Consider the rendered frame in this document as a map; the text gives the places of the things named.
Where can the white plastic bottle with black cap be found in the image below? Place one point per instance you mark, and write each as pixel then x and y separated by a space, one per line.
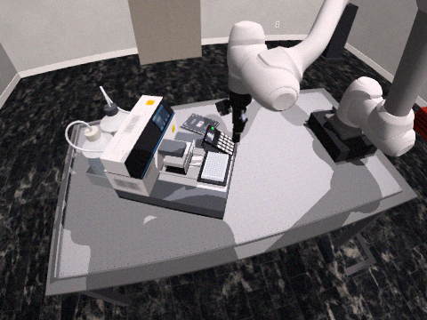
pixel 113 119

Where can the white plastic bottle with cream cap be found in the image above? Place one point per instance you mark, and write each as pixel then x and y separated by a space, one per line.
pixel 99 141

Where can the white flexible hose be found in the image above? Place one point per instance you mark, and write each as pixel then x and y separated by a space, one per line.
pixel 109 101

